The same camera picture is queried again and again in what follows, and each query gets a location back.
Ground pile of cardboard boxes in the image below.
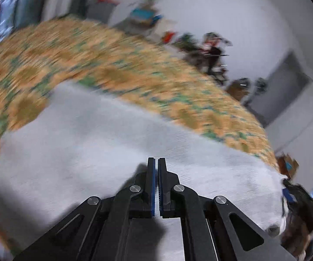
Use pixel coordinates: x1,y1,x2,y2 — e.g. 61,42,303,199
277,154,300,178

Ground black standing fan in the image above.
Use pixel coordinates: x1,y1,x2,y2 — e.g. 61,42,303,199
244,77,268,108

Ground glass window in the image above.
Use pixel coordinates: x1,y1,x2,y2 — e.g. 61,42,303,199
0,0,42,57

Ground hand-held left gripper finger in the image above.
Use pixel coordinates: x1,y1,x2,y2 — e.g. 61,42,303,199
13,157,156,261
157,157,296,261

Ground open cardboard box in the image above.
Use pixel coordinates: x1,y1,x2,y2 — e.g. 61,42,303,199
226,77,251,101

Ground cluttered storage shelf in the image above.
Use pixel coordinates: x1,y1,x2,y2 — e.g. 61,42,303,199
115,3,200,49

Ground grey knit sweater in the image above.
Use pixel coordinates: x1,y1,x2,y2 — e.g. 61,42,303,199
0,83,289,261

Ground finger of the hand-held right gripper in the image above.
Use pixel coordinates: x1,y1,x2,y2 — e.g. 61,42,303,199
280,179,298,218

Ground sunflower print tablecloth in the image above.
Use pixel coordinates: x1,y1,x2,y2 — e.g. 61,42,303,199
0,15,281,253

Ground person's right forearm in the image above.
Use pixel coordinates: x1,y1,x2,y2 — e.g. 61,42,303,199
280,213,313,260

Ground grey cabinet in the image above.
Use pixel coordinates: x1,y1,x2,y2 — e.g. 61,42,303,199
86,0,119,26

